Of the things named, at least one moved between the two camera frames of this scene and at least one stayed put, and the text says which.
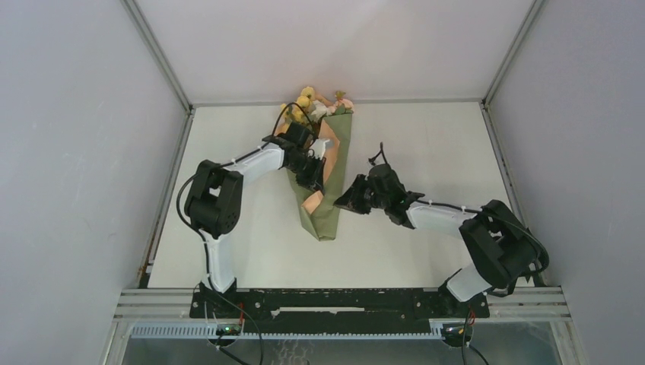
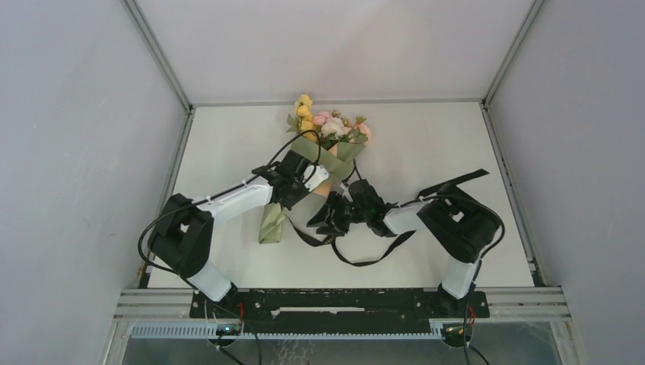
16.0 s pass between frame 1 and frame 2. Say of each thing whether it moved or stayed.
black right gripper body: moved
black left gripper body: moved
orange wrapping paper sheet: moved
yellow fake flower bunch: moved
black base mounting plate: stayed
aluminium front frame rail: stayed
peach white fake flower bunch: moved
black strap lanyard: moved
